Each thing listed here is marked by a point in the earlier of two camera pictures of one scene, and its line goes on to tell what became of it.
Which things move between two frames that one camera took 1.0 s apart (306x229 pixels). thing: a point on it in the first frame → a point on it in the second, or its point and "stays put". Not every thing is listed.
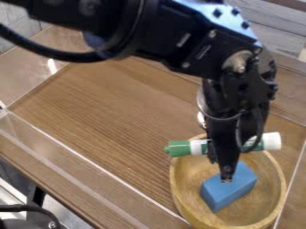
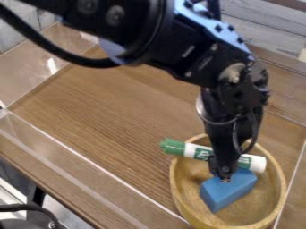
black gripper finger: [223, 148] stays put
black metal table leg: [38, 197] stays put
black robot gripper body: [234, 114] stays put
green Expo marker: [264, 141] → [250, 162]
